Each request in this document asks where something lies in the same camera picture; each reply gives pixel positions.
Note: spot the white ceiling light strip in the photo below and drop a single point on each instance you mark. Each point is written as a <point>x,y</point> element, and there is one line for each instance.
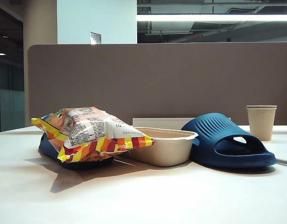
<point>204,18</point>

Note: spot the brown desk partition panel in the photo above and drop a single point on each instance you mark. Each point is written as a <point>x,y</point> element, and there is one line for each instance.
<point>157,81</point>

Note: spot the dark glass door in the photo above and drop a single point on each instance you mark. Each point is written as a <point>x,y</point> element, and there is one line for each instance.
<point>10,70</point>

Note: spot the metal wall plate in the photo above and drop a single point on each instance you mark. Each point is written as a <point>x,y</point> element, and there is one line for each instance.
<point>95,38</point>

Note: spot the white rectangular box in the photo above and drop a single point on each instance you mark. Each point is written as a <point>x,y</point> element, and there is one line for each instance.
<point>157,122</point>

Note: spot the orange yellow chip bag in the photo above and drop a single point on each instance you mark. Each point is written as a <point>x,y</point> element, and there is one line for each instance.
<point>87,126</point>

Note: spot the beige paper cup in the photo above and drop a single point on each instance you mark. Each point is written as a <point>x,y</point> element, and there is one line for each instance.
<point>261,123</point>

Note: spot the dark blue slide slipper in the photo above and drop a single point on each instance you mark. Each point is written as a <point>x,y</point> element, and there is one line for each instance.
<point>46,147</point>
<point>227,159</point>

